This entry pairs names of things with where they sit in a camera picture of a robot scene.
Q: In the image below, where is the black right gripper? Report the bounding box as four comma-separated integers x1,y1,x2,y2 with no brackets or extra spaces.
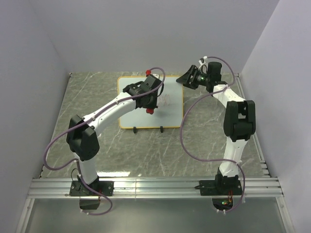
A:
176,65,210,90

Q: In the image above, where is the red bone shaped eraser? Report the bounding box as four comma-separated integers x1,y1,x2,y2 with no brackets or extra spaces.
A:
146,108,154,115

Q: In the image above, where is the yellow framed whiteboard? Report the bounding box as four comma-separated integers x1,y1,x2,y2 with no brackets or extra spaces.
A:
117,75,184,129

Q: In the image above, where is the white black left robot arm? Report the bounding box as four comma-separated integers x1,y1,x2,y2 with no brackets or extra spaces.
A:
66,74,161,196

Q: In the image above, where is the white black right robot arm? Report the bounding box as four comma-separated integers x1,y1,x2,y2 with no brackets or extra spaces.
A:
176,62,256,196

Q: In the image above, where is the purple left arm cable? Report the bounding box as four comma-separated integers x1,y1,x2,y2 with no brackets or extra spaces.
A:
43,66,166,216

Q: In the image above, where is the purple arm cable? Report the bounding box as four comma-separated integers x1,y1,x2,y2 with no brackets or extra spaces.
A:
179,56,246,215
43,66,166,216

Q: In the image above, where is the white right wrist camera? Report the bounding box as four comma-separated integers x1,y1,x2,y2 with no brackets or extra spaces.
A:
198,56,208,73

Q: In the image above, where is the grey wire whiteboard stand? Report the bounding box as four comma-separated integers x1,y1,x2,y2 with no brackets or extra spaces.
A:
132,126,164,133

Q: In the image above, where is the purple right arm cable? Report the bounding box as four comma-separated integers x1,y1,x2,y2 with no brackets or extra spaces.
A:
179,56,246,215

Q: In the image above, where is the aluminium side rail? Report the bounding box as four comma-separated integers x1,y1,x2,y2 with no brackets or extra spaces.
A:
234,74,270,178

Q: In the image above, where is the aluminium mounting rail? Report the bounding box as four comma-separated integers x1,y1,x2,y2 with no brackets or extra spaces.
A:
27,177,284,200

